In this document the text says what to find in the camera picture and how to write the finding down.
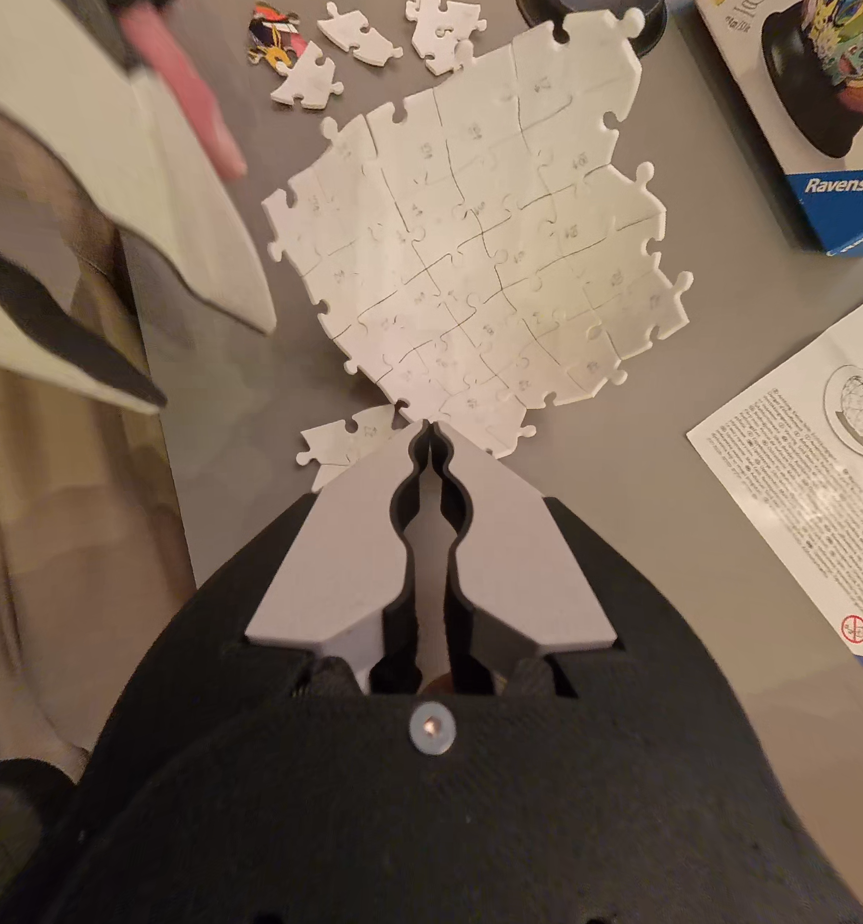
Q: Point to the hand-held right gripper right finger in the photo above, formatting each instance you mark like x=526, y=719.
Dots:
x=536, y=577

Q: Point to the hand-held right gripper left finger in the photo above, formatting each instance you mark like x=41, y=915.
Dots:
x=323, y=577

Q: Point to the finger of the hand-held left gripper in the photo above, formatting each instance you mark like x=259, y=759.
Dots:
x=157, y=188
x=34, y=346

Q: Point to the small joined puzzle piece cluster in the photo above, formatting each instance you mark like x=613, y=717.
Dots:
x=344, y=440

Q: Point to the partly built puzzle ball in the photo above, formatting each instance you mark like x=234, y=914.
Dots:
x=489, y=252

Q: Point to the pair of joined puzzle pieces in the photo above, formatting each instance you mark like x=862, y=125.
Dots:
x=442, y=32

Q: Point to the black round ball stand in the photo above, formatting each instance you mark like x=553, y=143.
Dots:
x=648, y=29

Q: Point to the blue puzzle box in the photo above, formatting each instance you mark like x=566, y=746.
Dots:
x=821, y=123

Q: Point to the person's left hand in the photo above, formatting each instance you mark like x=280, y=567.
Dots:
x=186, y=94

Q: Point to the person's beige trouser leg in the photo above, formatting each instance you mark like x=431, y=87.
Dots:
x=70, y=541

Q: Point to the white instruction leaflet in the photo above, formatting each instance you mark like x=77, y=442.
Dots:
x=807, y=491

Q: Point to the person's black clothing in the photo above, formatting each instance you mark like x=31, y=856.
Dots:
x=5, y=830

